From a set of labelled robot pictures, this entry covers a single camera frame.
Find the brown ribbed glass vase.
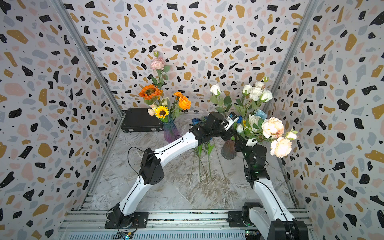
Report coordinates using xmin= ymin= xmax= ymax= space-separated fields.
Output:
xmin=221 ymin=140 xmax=237 ymax=160

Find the small blue tulip flower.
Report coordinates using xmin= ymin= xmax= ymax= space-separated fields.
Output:
xmin=205 ymin=142 xmax=215 ymax=179

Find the blue rose bouquet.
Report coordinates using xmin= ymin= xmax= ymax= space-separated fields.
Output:
xmin=192 ymin=118 xmax=201 ymax=126

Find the purple ribbed glass vase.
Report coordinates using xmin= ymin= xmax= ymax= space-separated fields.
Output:
xmin=163 ymin=120 xmax=180 ymax=143

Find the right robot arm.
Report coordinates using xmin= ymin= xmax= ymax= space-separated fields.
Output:
xmin=235 ymin=142 xmax=309 ymax=240

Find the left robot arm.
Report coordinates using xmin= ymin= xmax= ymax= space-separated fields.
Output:
xmin=105 ymin=112 xmax=239 ymax=229

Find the white tulip bud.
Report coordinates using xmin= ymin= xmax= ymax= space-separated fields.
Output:
xmin=236 ymin=124 xmax=244 ymax=134

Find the white flower bouquet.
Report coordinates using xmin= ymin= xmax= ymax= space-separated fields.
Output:
xmin=210 ymin=77 xmax=273 ymax=143

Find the peach carnation stem right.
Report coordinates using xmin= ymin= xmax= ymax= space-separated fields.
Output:
xmin=262 ymin=118 xmax=298 ymax=158

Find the light blue carnation right bouquet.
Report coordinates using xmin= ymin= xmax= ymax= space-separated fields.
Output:
xmin=255 ymin=109 xmax=268 ymax=120

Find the orange rose flower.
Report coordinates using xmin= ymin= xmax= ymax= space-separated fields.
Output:
xmin=179 ymin=96 xmax=192 ymax=111

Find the orange marigold flower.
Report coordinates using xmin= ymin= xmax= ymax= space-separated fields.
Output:
xmin=174 ymin=92 xmax=184 ymax=98

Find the yellow sunflower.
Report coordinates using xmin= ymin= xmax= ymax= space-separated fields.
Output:
xmin=155 ymin=106 xmax=170 ymax=119

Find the large orange gerbera flower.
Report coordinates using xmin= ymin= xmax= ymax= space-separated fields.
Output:
xmin=139 ymin=85 xmax=163 ymax=101

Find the black rectangular case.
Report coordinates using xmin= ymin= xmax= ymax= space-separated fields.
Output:
xmin=121 ymin=108 xmax=164 ymax=133

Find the pink carnation stem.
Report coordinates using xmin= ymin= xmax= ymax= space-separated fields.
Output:
xmin=151 ymin=51 xmax=170 ymax=89

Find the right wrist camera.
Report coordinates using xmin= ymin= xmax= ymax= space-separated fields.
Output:
xmin=246 ymin=138 xmax=258 ymax=147

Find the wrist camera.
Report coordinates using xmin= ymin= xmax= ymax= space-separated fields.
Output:
xmin=225 ymin=112 xmax=239 ymax=131
xmin=246 ymin=138 xmax=258 ymax=147

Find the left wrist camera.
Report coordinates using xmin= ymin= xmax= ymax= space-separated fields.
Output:
xmin=225 ymin=112 xmax=239 ymax=131

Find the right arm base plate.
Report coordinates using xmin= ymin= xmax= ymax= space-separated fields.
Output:
xmin=227 ymin=208 xmax=270 ymax=229

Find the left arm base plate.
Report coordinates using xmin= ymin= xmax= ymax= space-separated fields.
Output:
xmin=105 ymin=212 xmax=149 ymax=230

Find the aluminium front rail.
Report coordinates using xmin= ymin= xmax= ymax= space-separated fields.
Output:
xmin=57 ymin=210 xmax=263 ymax=240

